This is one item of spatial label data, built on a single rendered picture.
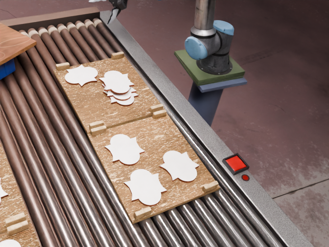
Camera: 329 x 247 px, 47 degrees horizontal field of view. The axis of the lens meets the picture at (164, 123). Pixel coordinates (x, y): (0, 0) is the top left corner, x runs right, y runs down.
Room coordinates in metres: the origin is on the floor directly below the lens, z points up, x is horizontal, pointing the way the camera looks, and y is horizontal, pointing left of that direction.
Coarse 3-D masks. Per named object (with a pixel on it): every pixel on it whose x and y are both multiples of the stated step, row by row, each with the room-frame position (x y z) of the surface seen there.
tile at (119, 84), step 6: (108, 72) 1.30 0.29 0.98; (114, 72) 1.31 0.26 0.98; (102, 78) 1.25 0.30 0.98; (108, 78) 1.25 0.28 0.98; (114, 78) 1.26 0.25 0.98; (120, 78) 1.27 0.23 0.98; (126, 78) 1.28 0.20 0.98; (108, 84) 1.22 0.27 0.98; (114, 84) 1.22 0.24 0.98; (120, 84) 1.23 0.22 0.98; (126, 84) 1.24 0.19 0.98; (132, 84) 1.25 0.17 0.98; (108, 90) 1.19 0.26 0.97; (114, 90) 1.19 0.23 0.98; (120, 90) 1.20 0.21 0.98; (126, 90) 1.20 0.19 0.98
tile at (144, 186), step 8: (136, 176) 0.80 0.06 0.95; (144, 176) 0.80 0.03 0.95; (152, 176) 0.81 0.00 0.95; (128, 184) 0.76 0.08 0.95; (136, 184) 0.76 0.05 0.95; (144, 184) 0.77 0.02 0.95; (152, 184) 0.78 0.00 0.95; (160, 184) 0.79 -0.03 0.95; (136, 192) 0.73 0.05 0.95; (144, 192) 0.74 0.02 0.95; (152, 192) 0.75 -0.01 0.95; (160, 192) 0.75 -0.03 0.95; (144, 200) 0.71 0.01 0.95; (152, 200) 0.71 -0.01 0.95
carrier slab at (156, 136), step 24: (144, 120) 1.09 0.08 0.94; (168, 120) 1.12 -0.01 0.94; (96, 144) 0.91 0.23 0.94; (144, 144) 0.96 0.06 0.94; (168, 144) 0.99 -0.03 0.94; (120, 168) 0.83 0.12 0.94; (144, 168) 0.85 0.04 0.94; (120, 192) 0.73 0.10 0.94; (168, 192) 0.77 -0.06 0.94; (192, 192) 0.79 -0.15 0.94; (144, 216) 0.66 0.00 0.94
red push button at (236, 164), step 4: (236, 156) 1.00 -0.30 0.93; (228, 160) 0.98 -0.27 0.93; (232, 160) 0.98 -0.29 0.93; (236, 160) 0.98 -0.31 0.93; (240, 160) 0.99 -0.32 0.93; (232, 164) 0.96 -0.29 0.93; (236, 164) 0.96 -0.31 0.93; (240, 164) 0.97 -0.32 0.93; (244, 164) 0.97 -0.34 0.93; (232, 168) 0.94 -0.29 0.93; (236, 168) 0.95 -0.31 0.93; (240, 168) 0.95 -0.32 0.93
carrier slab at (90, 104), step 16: (80, 64) 1.36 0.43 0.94; (96, 64) 1.39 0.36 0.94; (112, 64) 1.41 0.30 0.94; (128, 64) 1.44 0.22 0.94; (64, 80) 1.23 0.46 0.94; (80, 96) 1.15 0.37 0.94; (96, 96) 1.17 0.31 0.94; (144, 96) 1.24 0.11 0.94; (80, 112) 1.06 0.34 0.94; (96, 112) 1.08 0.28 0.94; (112, 112) 1.10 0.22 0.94; (128, 112) 1.12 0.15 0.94; (144, 112) 1.14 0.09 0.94
